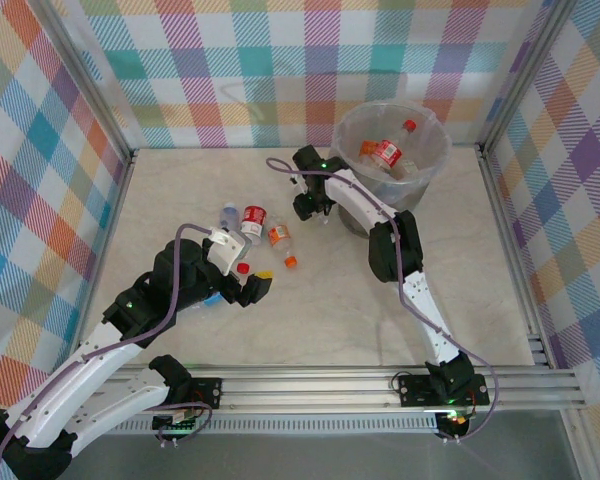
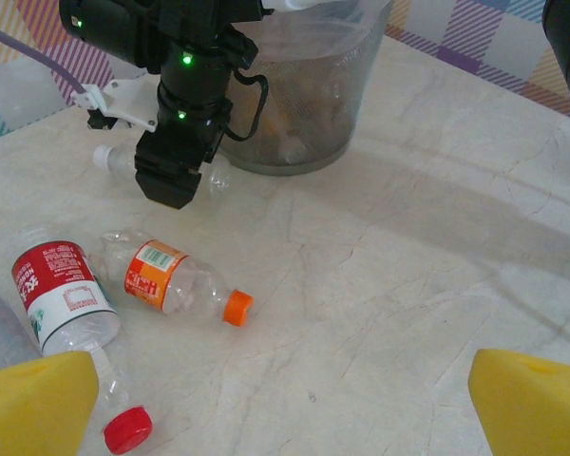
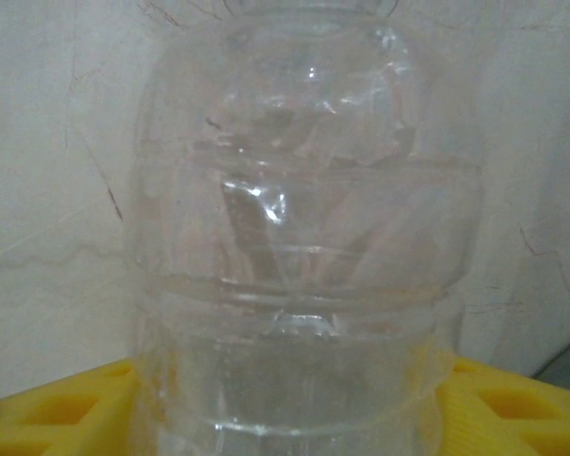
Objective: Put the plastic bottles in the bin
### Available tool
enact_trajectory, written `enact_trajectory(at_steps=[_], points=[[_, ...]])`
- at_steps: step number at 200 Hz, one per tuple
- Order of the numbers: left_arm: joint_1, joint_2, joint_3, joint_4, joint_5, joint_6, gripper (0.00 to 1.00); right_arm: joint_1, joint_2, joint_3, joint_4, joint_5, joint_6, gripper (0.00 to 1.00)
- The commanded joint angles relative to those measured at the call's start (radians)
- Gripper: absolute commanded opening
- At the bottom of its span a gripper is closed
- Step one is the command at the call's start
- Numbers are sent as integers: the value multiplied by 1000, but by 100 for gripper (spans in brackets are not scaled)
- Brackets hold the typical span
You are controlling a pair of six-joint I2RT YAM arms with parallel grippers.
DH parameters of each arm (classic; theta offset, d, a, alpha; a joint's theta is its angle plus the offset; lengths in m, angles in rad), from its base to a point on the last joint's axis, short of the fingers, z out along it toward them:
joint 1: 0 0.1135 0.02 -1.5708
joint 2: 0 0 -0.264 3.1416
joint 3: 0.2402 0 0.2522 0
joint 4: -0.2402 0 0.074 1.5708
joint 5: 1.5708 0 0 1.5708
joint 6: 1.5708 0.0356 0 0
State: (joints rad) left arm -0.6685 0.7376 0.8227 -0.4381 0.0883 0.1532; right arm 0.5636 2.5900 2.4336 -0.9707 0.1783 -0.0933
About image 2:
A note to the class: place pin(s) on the red and white label bottle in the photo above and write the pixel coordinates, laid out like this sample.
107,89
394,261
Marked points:
62,285

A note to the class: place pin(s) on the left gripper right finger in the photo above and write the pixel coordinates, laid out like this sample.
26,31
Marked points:
537,413

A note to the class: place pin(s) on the white cap clear bottle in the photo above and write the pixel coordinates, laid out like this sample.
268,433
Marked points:
119,159

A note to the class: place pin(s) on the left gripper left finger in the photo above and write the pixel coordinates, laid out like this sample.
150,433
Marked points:
33,408

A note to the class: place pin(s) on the blue cap blue label bottle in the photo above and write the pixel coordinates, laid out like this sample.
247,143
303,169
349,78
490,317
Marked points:
0,328

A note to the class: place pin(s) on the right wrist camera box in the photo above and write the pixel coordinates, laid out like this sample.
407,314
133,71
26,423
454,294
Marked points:
123,102

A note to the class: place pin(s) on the orange cap orange label bottle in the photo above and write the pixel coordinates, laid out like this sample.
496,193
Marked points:
157,278

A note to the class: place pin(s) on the plaid cloth backdrop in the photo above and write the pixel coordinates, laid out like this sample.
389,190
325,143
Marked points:
456,28

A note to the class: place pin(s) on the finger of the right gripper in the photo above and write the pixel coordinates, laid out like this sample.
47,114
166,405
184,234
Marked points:
168,183

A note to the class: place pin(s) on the clear plastic bin liner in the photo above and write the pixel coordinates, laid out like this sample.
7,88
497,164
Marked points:
356,19

